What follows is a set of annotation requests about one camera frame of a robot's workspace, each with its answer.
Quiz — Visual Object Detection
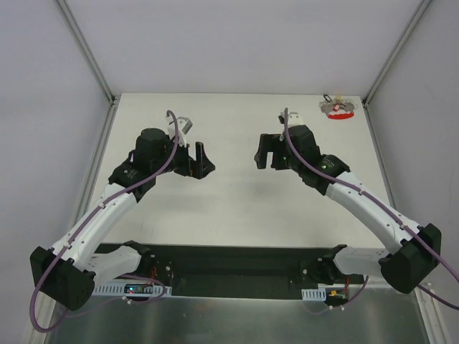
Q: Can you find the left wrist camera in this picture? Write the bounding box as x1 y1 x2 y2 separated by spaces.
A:
166 110 193 147

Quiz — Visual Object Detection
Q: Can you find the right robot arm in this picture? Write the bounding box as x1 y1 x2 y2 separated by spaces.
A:
254 125 442 294

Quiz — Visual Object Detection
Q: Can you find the right aluminium frame post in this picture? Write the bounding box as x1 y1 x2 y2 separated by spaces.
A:
362 0 433 108

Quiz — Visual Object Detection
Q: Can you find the red handled key organizer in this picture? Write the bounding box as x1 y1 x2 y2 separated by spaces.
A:
319 94 358 120

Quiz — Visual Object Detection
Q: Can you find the white cable duct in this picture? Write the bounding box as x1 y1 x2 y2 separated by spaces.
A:
301 287 327 302
93 282 164 297

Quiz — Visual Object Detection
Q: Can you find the left aluminium frame post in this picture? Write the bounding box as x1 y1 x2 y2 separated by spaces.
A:
54 0 116 105

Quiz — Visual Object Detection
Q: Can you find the left white cable duct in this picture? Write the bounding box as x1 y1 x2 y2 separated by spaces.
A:
93 282 164 297

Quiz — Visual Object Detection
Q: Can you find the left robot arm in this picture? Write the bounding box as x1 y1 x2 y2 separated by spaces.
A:
30 128 215 311

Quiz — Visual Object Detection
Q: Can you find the right white cable duct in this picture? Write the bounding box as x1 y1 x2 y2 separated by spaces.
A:
301 287 327 302

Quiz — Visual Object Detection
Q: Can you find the aluminium frame post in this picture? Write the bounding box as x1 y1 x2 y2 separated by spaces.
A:
54 0 116 105
362 0 433 108

